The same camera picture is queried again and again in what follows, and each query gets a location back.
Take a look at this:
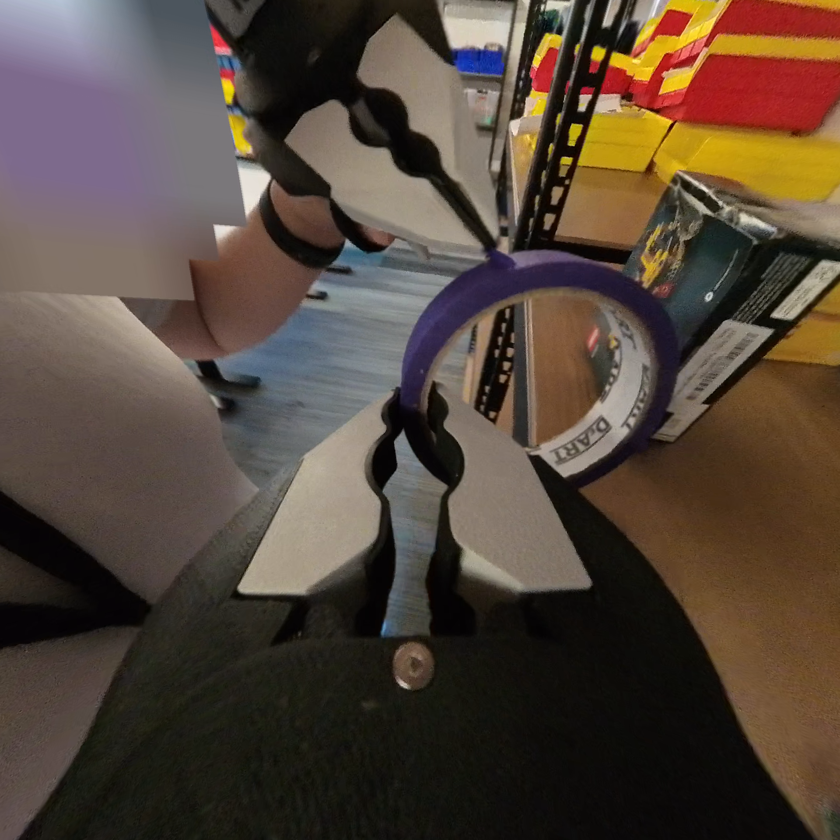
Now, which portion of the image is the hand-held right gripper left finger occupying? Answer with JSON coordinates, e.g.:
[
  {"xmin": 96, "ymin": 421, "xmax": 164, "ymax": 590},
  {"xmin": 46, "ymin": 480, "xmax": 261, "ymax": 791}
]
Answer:
[{"xmin": 236, "ymin": 388, "xmax": 404, "ymax": 601}]

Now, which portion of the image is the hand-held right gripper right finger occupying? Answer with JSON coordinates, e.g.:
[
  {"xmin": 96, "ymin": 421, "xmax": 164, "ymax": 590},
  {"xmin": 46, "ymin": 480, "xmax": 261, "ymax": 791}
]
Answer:
[{"xmin": 425, "ymin": 384, "xmax": 595, "ymax": 621}]

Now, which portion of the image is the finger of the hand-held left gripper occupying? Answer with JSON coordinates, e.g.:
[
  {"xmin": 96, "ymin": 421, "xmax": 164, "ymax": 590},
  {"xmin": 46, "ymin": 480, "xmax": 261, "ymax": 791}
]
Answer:
[
  {"xmin": 357, "ymin": 14, "xmax": 503, "ymax": 257},
  {"xmin": 285, "ymin": 98, "xmax": 493, "ymax": 256}
]

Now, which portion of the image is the purple tape roll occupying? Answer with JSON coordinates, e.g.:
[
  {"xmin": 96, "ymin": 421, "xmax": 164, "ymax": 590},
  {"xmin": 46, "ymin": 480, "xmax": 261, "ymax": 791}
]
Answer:
[{"xmin": 400, "ymin": 248, "xmax": 681, "ymax": 490}]

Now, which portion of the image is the small black yellow toy box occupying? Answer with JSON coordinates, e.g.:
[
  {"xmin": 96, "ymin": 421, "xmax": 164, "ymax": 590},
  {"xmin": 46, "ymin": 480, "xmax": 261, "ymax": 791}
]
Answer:
[{"xmin": 622, "ymin": 171, "xmax": 840, "ymax": 446}]

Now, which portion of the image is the person's left forearm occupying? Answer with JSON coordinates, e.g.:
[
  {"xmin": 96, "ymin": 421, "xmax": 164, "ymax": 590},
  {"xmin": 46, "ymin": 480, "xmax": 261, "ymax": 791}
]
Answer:
[{"xmin": 154, "ymin": 217, "xmax": 349, "ymax": 362}]

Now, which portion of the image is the wooden desk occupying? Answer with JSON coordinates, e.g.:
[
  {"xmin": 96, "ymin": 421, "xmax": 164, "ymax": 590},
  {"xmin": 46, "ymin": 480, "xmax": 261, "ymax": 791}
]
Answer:
[{"xmin": 525, "ymin": 295, "xmax": 840, "ymax": 840}]

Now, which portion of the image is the person's left hand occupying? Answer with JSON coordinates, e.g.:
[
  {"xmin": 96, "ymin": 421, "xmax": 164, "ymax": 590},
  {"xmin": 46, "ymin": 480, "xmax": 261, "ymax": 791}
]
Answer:
[{"xmin": 272, "ymin": 184, "xmax": 396, "ymax": 253}]

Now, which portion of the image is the blue plastic bin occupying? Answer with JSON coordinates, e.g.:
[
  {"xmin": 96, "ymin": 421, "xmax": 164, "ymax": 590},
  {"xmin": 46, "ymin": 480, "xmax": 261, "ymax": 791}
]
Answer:
[{"xmin": 454, "ymin": 46, "xmax": 509, "ymax": 73}]

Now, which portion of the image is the grey background rack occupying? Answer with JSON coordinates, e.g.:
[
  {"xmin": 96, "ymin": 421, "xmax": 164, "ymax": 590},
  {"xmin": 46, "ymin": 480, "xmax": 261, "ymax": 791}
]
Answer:
[{"xmin": 440, "ymin": 0, "xmax": 546, "ymax": 132}]

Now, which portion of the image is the black metal rack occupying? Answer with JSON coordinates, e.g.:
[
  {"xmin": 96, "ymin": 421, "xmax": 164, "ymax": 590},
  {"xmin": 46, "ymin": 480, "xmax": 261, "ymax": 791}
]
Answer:
[{"xmin": 469, "ymin": 0, "xmax": 641, "ymax": 424}]

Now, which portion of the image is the yellow plastic bin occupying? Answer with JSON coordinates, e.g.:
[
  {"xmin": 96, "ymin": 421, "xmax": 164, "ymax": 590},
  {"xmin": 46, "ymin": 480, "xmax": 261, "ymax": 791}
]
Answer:
[
  {"xmin": 525, "ymin": 98, "xmax": 676, "ymax": 175},
  {"xmin": 651, "ymin": 121, "xmax": 840, "ymax": 203}
]

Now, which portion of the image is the wooden rack shelf board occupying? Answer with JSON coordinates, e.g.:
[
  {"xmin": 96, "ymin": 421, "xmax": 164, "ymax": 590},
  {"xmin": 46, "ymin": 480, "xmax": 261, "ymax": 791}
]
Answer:
[{"xmin": 508, "ymin": 128, "xmax": 667, "ymax": 253}]

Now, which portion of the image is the person's trouser leg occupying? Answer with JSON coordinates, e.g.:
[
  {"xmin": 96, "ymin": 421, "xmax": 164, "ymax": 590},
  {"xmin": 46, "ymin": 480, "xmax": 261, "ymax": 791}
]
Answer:
[{"xmin": 0, "ymin": 292, "xmax": 260, "ymax": 840}]

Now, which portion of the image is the black wrist strap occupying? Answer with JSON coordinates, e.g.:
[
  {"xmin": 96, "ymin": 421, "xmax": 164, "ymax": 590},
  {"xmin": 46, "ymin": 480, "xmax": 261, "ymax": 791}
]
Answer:
[{"xmin": 258, "ymin": 180, "xmax": 347, "ymax": 269}]

